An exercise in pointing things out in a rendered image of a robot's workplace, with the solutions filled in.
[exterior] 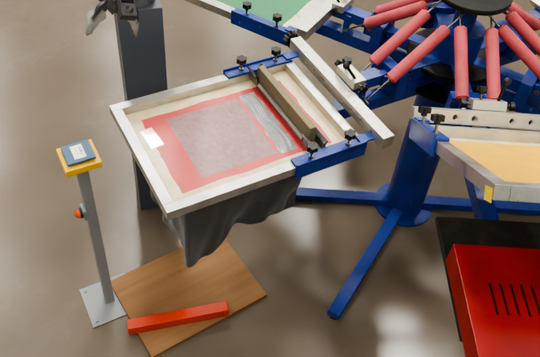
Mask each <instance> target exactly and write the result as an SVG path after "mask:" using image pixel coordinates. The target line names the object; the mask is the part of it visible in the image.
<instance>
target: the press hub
mask: <svg viewBox="0 0 540 357"><path fill-rule="evenodd" d="M441 1H442V2H443V3H445V4H446V5H448V6H450V7H451V8H453V9H455V10H456V12H455V14H449V15H445V16H444V17H442V18H441V19H440V20H439V22H438V24H437V27H433V28H428V29H424V30H422V31H419V32H417V33H416V34H417V35H420V36H423V37H424V38H427V37H428V36H429V35H431V34H432V33H433V32H434V31H435V30H436V29H438V28H439V27H440V26H441V25H445V26H446V27H448V26H449V25H450V24H451V23H452V22H454V21H455V20H456V19H457V18H458V17H459V11H461V14H463V13H466V14H464V15H463V16H462V17H461V26H465V27H467V33H468V79H469V82H470V84H471V85H473V84H480V83H484V82H485V81H487V80H486V69H484V68H481V67H478V66H476V65H474V64H473V63H474V62H475V61H476V59H477V57H479V58H481V59H483V60H486V56H485V48H484V49H481V44H482V42H483V40H484V37H485V28H484V26H483V25H482V24H481V23H480V22H479V21H477V16H478V15H483V16H489V15H496V14H501V13H504V12H505V11H507V10H508V9H509V8H510V7H511V5H512V2H513V0H441ZM459 25H460V20H457V21H456V22H455V23H454V24H453V25H452V26H451V27H449V30H450V35H449V36H448V37H447V38H446V39H444V40H443V41H442V42H441V43H440V44H439V45H437V46H436V47H435V48H434V49H433V50H432V51H430V52H429V53H428V54H427V55H430V54H433V55H434V56H435V57H436V58H437V59H438V60H440V61H441V62H439V63H436V64H432V65H429V66H426V67H423V68H422V70H421V72H423V73H424V74H426V75H428V76H430V77H431V78H433V79H435V82H433V83H430V84H426V85H424V86H421V87H418V88H416V90H415V91H416V92H417V93H418V94H419V95H416V98H415V102H414V105H413V106H426V107H435V108H444V107H445V105H446V102H447V96H446V92H445V89H444V83H449V84H454V82H455V79H454V76H453V73H452V68H451V65H455V59H454V28H455V27H457V26H459ZM418 46H419V44H418V43H415V42H412V41H408V44H407V54H408V55H409V54H410V53H411V52H412V51H413V50H414V49H415V48H417V47H418ZM410 125H411V119H410V118H409V122H408V124H407V129H406V132H405V135H404V138H403V143H402V145H401V148H400V151H399V156H398V159H397V162H396V164H395V169H394V172H393V175H392V178H391V182H390V183H386V184H384V185H382V186H381V187H380V188H379V189H378V190H377V191H376V192H380V193H387V199H388V204H387V206H383V205H375V207H376V209H377V211H378V212H379V214H380V215H381V216H382V217H383V218H384V219H386V218H387V216H388V214H389V213H390V211H391V209H392V208H393V207H394V208H396V209H398V210H400V211H403V215H402V217H401V218H400V220H399V222H398V223H397V225H399V226H403V227H415V226H419V225H421V224H424V223H425V222H427V221H428V220H429V218H430V217H431V215H432V208H422V206H423V202H424V200H425V198H426V195H427V192H428V189H429V187H430V184H431V182H432V178H433V176H434V173H435V171H436V168H437V165H438V162H439V160H440V156H439V155H437V154H436V153H435V156H434V157H431V156H430V155H429V154H428V153H427V152H425V151H424V150H423V149H422V148H421V147H419V146H418V145H417V144H416V143H415V142H413V141H412V140H411V139H410V138H409V132H410Z"/></svg>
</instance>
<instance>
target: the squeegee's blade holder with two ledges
mask: <svg viewBox="0 0 540 357"><path fill-rule="evenodd" d="M257 86H258V88H259V89H260V90H261V92H262V93H263V94H264V95H265V96H266V97H267V98H268V100H269V101H270V102H271V103H272V105H273V106H274V107H275V109H276V110H277V111H278V113H279V114H280V115H281V116H282V117H283V118H284V119H285V121H286V122H287V123H288V125H289V126H290V127H291V128H292V130H293V131H294V132H295V134H296V135H297V136H298V137H299V138H300V139H301V140H303V137H302V135H301V133H300V131H299V130H298V129H297V128H296V126H295V125H294V124H293V123H292V122H291V121H290V120H289V118H288V117H287V116H286V114H285V113H284V112H283V111H282V109H281V108H280V107H279V105H278V104H277V103H276V102H275V101H274V100H273V99H272V97H271V96H270V95H269V94H268V92H267V91H266V90H265V89H264V87H263V86H262V85H261V84H258V85H257Z"/></svg>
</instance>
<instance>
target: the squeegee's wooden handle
mask: <svg viewBox="0 0 540 357"><path fill-rule="evenodd" d="M257 76H258V77H259V84H261V85H262V86H263V87H264V89H265V90H266V91H267V92H268V94H269V95H270V96H271V97H272V99H273V100H274V101H275V102H276V103H277V104H278V105H279V107H280V108H281V109H282V111H283V112H284V113H285V114H286V116H287V117H288V118H289V120H290V121H291V122H292V123H293V124H294V125H295V126H296V128H297V129H298V130H299V131H300V133H301V134H305V136H306V137H307V138H308V139H309V140H310V141H311V142H315V137H316V132H317V127H316V126H315V125H314V124H313V123H312V122H311V120H310V119H309V118H308V117H307V116H306V114H305V113H304V112H303V111H302V109H301V108H300V107H299V106H298V105H297V103H296V102H295V101H294V100H293V99H292V98H291V96H290V95H289V94H288V93H287V92H286V91H285V90H284V88H283V87H282V86H281V85H280V83H279V82H278V81H277V80H276V79H275V77H274V76H273V75H272V74H271V73H270V71H269V70H268V69H267V68H266V67H265V66H264V65H262V66H259V67H258V72H257Z"/></svg>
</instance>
